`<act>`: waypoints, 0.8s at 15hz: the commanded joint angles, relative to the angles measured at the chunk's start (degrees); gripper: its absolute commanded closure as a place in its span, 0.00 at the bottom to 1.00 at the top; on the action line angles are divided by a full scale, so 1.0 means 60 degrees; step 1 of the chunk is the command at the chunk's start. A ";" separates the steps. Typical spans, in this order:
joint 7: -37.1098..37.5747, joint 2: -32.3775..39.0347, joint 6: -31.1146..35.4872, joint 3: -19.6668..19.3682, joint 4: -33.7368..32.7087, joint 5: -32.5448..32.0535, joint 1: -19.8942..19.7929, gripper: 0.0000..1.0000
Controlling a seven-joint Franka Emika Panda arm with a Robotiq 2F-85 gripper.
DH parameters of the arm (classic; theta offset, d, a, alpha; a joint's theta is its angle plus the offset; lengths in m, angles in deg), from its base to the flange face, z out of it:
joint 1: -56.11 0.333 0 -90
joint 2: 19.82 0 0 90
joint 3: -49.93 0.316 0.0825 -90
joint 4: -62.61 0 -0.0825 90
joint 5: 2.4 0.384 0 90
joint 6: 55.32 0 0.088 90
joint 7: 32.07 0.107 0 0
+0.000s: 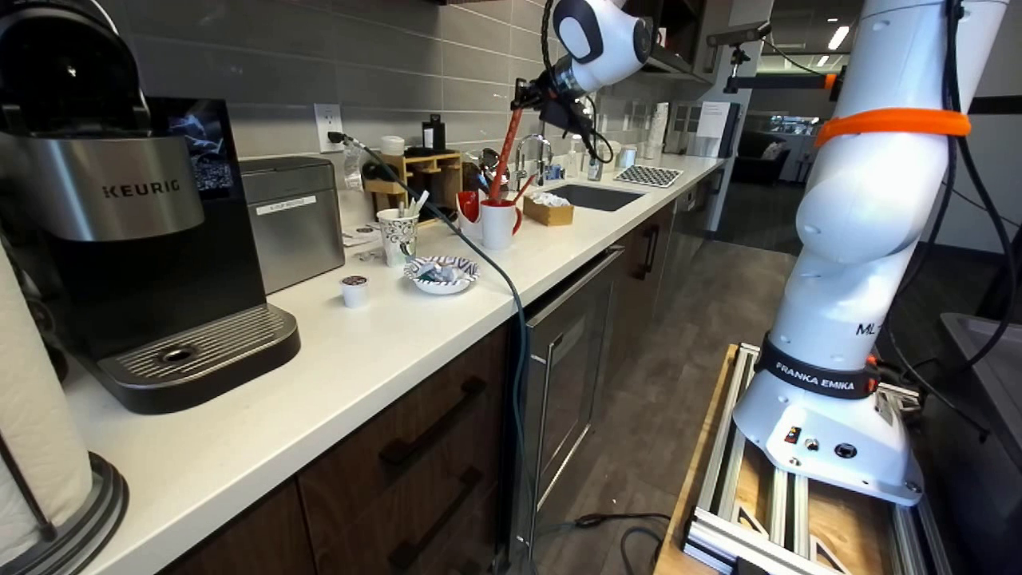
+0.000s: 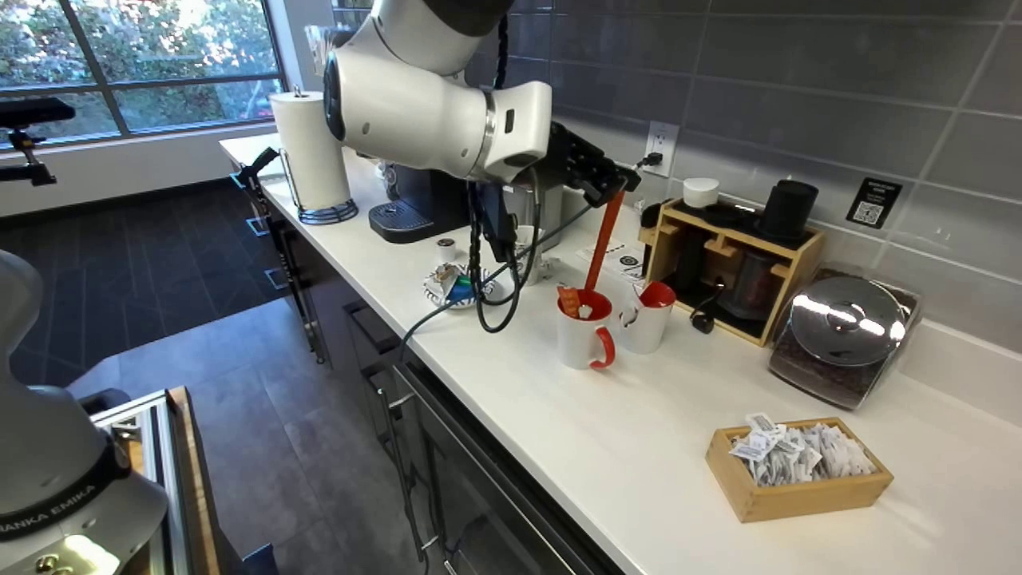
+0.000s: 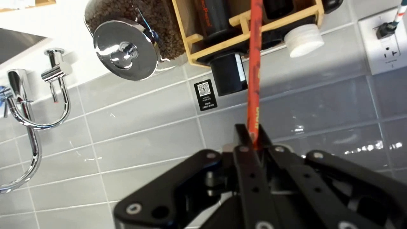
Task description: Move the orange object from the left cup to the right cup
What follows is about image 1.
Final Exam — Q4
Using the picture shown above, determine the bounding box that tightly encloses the wooden packet box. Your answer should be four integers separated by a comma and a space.
520, 187, 577, 229

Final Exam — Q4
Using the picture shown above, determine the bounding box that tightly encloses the white paper towel roll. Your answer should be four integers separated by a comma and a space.
0, 249, 130, 575

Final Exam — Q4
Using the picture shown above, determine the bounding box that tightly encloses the grey drying mat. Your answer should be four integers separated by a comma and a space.
612, 164, 684, 192

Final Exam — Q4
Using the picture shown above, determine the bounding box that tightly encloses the white mug with red handle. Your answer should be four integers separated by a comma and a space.
471, 194, 528, 255

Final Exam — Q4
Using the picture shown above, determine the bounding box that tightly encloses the blue power cable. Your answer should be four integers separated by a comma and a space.
326, 126, 539, 575

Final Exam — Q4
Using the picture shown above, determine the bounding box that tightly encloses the wooden countertop organizer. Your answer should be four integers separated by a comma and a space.
361, 151, 465, 221

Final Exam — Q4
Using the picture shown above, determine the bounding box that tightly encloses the clear glass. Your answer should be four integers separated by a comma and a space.
374, 205, 421, 267

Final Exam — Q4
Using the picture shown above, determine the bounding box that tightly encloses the black Keurig coffee maker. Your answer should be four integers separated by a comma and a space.
0, 0, 303, 416

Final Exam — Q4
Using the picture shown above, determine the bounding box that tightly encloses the thin black floor cable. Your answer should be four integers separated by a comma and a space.
571, 507, 672, 575

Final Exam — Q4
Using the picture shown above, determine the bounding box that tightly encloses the black canister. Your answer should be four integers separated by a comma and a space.
418, 113, 446, 157

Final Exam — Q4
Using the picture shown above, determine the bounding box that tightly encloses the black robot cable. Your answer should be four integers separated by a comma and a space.
935, 0, 1022, 370

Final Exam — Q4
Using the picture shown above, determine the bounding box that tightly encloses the blue and white patterned bowl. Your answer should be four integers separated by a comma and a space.
402, 251, 478, 299

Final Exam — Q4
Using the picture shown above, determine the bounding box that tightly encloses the black drawer handle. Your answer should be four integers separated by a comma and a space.
377, 372, 487, 473
386, 462, 487, 573

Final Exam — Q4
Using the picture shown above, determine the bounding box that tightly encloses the dark built-in dishwasher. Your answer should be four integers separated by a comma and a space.
522, 245, 627, 514

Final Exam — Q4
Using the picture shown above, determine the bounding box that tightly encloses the orange strap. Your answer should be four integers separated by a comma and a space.
815, 104, 974, 151

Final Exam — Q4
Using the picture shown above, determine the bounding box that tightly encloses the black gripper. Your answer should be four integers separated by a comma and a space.
512, 58, 599, 139

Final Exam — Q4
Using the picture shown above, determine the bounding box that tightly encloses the small white coffee pod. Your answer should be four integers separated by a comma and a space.
339, 272, 374, 312

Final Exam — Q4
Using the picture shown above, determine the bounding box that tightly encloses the white wall outlet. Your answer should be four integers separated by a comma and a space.
309, 101, 347, 152

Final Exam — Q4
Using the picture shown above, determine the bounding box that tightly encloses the orange object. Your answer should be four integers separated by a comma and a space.
486, 104, 528, 206

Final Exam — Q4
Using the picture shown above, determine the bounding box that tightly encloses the dark countertop sink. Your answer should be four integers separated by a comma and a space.
547, 183, 644, 215

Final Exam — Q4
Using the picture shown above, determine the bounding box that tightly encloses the silver metal box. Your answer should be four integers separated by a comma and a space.
239, 152, 347, 296

